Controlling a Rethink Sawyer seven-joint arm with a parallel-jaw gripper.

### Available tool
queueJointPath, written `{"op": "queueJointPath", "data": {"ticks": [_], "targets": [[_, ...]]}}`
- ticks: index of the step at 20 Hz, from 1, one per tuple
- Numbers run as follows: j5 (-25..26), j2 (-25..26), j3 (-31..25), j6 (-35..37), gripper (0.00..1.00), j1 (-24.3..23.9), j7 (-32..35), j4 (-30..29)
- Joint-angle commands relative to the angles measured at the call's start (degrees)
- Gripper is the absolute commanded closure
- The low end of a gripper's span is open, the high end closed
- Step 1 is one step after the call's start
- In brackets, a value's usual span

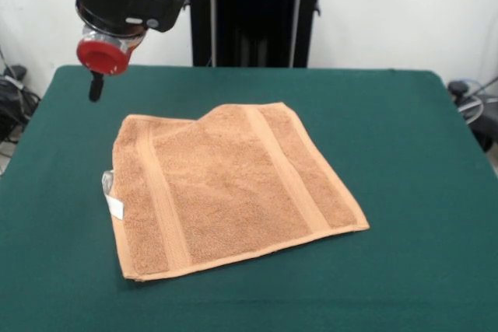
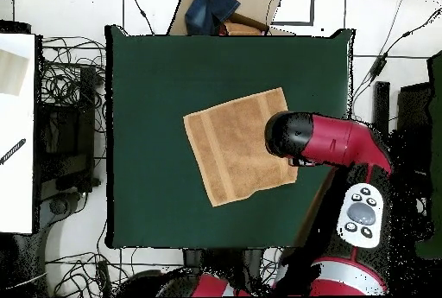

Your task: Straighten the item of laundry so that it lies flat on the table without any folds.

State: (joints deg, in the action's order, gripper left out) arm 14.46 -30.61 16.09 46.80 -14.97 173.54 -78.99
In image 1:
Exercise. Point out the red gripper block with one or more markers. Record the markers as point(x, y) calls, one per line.
point(101, 56)

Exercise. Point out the tan terry towel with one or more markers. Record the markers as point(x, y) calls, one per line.
point(233, 192)

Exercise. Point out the dark green table cloth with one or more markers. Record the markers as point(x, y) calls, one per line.
point(389, 114)

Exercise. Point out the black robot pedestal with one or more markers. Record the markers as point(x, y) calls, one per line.
point(253, 5)

